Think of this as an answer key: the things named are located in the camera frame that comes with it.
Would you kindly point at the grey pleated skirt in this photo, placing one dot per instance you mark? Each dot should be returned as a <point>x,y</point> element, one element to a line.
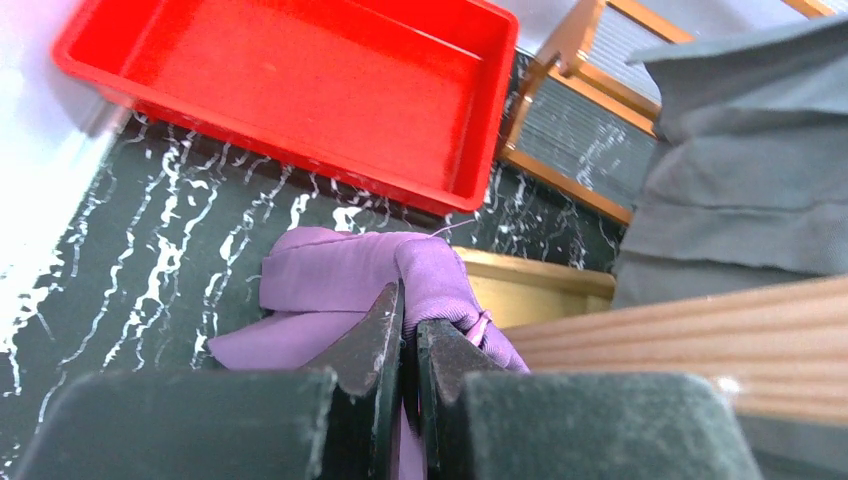
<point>747,184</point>

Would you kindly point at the orange wooden shelf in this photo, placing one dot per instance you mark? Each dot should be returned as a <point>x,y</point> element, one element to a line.
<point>582,119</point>

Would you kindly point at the red plastic bin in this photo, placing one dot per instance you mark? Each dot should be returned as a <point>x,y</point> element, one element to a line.
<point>401,98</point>

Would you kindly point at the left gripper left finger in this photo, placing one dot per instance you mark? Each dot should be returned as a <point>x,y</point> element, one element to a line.
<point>252,424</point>

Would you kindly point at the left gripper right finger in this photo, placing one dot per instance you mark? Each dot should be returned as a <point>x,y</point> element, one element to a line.
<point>479,421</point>

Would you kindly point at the purple pleated skirt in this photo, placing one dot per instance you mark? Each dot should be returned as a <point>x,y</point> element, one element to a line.
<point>317,284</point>

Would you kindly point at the wooden clothes rack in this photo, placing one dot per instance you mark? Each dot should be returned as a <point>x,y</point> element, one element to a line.
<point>779,351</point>

